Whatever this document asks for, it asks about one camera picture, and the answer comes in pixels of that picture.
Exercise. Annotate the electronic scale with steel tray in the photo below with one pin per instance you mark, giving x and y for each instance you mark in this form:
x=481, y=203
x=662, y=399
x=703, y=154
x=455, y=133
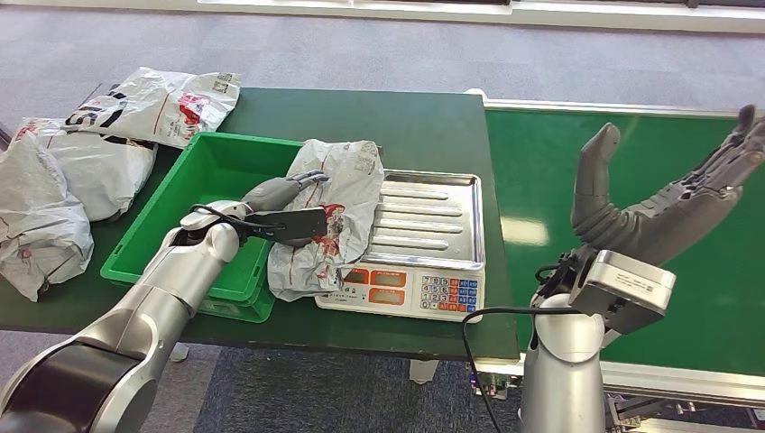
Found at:
x=430, y=221

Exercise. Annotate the dark green table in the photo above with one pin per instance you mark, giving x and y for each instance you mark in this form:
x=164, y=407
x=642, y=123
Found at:
x=370, y=119

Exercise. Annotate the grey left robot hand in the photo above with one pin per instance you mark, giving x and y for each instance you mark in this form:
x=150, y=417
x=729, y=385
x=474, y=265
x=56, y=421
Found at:
x=275, y=191

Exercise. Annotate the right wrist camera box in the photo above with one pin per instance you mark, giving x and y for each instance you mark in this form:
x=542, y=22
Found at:
x=627, y=287

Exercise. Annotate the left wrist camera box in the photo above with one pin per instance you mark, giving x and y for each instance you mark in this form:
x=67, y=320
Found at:
x=293, y=224

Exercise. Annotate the white window sill strip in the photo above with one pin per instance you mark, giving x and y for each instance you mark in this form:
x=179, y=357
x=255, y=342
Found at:
x=358, y=13

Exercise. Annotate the green conveyor belt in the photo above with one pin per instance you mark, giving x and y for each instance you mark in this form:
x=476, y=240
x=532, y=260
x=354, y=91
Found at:
x=687, y=311

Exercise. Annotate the white package with red print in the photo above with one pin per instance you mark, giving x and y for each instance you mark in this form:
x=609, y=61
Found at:
x=346, y=197

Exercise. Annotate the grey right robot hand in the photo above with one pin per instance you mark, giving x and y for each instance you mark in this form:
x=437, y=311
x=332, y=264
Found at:
x=663, y=221

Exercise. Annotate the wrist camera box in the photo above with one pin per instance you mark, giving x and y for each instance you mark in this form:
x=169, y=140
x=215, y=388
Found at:
x=293, y=224
x=627, y=287

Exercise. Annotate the crumpled white package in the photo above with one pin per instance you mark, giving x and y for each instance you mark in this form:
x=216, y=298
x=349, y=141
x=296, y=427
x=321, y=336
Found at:
x=36, y=233
x=101, y=173

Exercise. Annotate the green plastic crate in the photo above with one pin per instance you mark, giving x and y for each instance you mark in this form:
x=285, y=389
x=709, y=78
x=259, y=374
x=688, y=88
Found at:
x=209, y=167

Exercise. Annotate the white package with black lettering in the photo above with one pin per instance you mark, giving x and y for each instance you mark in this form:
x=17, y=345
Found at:
x=149, y=101

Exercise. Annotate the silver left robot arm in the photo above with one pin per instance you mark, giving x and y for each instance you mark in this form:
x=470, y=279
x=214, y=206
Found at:
x=155, y=293

